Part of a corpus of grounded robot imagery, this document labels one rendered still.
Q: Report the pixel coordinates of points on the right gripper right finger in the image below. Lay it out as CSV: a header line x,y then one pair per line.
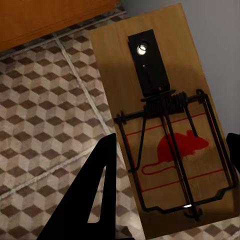
x,y
233,142

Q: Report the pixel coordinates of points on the cabinet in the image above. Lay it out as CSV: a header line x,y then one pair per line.
x,y
22,21

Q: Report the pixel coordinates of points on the mousetrap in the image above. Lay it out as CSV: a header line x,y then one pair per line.
x,y
171,139

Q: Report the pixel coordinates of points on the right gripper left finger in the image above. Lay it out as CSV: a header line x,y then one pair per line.
x,y
70,219

